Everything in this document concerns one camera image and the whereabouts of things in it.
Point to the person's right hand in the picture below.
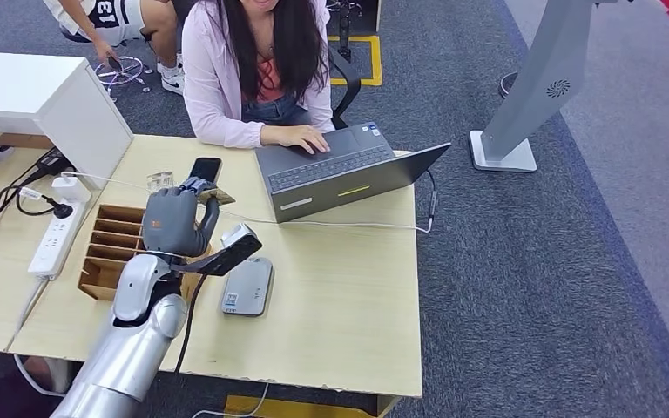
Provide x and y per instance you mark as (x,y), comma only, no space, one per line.
(294,135)

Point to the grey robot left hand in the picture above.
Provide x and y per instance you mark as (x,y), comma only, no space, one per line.
(170,222)

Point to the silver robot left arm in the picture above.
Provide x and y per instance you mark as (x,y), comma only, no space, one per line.
(132,346)

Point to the clear card sleeve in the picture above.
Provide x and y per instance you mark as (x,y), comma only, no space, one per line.
(160,182)

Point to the seated person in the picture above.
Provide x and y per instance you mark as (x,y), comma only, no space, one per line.
(213,86)

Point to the grey card reader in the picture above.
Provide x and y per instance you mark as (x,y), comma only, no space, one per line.
(248,291)

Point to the person on stool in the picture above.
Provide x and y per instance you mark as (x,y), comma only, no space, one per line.
(109,17)

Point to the wooden slotted organizer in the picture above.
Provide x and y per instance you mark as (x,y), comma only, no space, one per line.
(109,231)

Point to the black smartphone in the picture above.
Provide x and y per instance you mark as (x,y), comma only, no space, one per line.
(206,168)

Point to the grey open laptop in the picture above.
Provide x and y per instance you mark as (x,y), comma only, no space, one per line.
(340,190)

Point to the white charger block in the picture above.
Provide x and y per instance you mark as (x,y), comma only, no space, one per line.
(71,188)

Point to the black tripod stand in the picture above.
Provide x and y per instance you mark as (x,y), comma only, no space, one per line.
(343,32)

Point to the white power strip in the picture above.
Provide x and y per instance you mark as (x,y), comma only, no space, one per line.
(52,245)

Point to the black power adapter brick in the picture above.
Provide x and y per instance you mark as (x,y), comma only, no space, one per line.
(52,161)

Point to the chrome stool base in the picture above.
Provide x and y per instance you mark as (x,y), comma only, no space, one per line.
(121,72)

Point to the wooden board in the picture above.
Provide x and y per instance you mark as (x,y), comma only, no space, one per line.
(20,141)

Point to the small white device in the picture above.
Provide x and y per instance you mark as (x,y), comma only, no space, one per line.
(0,153)

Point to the white desk leg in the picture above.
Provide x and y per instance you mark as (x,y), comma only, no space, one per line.
(60,375)

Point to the white desk cabinet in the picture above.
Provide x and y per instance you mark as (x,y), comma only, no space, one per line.
(23,83)

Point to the round floor stand base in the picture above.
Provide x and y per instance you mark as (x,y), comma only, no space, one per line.
(505,86)

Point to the yellow floor plate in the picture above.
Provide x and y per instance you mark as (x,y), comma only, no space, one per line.
(288,408)

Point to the grey kiosk stand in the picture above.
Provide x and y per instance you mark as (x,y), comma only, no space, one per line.
(542,75)

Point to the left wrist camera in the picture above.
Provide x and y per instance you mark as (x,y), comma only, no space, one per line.
(236,245)

